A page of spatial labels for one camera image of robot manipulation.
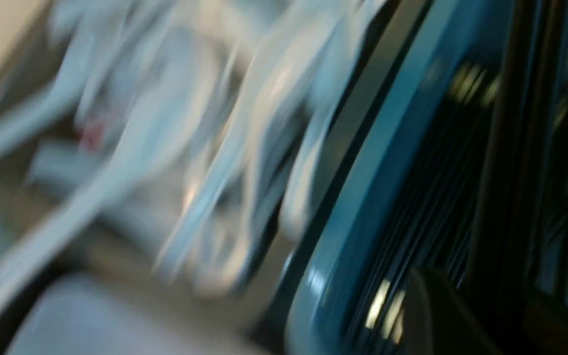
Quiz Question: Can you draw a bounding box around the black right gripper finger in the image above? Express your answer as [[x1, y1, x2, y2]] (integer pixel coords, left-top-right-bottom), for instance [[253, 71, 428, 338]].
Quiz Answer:
[[402, 268, 502, 355]]

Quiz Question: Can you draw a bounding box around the large white square plate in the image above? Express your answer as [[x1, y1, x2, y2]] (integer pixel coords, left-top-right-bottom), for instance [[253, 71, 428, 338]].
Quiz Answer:
[[6, 274, 268, 355]]

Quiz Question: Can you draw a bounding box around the bundle of black chopsticks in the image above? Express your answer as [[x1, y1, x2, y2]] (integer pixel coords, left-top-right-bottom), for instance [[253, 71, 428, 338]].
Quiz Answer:
[[339, 67, 568, 355]]

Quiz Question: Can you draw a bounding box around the blue-grey chopstick bin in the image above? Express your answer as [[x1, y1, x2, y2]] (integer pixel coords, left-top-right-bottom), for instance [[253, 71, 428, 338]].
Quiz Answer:
[[284, 0, 568, 355]]

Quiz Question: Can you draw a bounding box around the pile of white spoons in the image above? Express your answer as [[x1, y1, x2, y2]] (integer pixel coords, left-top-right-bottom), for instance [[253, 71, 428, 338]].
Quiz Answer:
[[0, 0, 387, 317]]

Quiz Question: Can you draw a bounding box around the brown spoon bin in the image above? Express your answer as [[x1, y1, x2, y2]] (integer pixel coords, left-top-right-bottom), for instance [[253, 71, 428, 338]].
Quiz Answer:
[[0, 0, 432, 346]]

